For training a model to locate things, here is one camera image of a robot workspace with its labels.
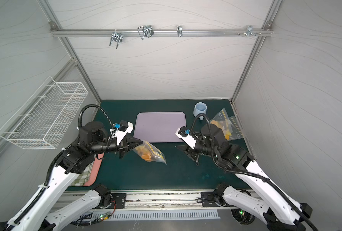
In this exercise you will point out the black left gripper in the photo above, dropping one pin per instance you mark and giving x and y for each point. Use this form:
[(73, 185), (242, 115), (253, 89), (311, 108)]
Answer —
[(122, 147)]

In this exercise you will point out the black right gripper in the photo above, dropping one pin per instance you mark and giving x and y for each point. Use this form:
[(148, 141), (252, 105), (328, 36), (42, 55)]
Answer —
[(192, 151)]

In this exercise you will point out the metal tongs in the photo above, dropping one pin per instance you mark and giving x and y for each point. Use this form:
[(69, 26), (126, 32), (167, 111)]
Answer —
[(197, 162)]

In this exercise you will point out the resealable bag with duck print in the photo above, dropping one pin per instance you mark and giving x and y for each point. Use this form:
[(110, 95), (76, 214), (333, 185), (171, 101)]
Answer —
[(150, 153)]

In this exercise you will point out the resealable bag table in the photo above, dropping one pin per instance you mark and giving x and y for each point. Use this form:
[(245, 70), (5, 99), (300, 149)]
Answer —
[(223, 122)]

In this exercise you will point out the clear resealable bag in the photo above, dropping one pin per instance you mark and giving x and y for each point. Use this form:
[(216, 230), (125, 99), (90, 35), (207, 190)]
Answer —
[(236, 132)]

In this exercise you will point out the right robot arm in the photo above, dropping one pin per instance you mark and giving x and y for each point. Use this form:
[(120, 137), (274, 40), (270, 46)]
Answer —
[(275, 208)]

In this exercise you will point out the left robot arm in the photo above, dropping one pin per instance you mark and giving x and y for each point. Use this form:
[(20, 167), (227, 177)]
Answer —
[(70, 162)]

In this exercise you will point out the lilac plastic tray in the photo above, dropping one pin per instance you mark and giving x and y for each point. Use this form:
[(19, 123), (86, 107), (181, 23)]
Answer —
[(159, 127)]

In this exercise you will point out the light blue ceramic mug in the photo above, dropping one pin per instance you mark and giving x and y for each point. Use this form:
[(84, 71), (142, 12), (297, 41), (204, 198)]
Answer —
[(200, 108)]

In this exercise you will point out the pink tray with checked cloth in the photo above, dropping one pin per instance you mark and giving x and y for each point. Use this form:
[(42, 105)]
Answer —
[(89, 175)]

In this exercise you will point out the metal hook clamp left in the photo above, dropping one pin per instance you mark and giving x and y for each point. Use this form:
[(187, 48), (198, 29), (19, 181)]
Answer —
[(116, 38)]

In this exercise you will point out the metal hook clamp middle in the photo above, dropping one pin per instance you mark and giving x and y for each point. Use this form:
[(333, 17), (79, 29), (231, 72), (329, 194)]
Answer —
[(145, 31)]

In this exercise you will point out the metal hook clamp small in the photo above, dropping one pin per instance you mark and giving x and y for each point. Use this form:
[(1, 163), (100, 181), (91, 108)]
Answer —
[(179, 31)]

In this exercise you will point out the metal hook clamp right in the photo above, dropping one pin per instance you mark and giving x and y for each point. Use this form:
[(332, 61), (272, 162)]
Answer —
[(249, 32)]

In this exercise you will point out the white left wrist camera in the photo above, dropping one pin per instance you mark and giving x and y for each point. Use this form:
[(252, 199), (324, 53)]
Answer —
[(120, 130)]

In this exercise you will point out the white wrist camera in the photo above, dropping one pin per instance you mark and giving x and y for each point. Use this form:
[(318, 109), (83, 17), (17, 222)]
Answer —
[(183, 133), (120, 130)]

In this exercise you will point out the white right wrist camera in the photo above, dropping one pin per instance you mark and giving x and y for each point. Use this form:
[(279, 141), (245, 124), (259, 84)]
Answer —
[(183, 133)]

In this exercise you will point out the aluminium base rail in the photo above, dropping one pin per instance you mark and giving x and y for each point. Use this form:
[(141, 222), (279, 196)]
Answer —
[(162, 199)]

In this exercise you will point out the white wire basket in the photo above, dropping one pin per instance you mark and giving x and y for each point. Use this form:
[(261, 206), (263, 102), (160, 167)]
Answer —
[(41, 122)]

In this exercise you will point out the aluminium cross rail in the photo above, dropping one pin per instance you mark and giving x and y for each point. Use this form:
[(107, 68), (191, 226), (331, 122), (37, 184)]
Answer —
[(132, 33)]

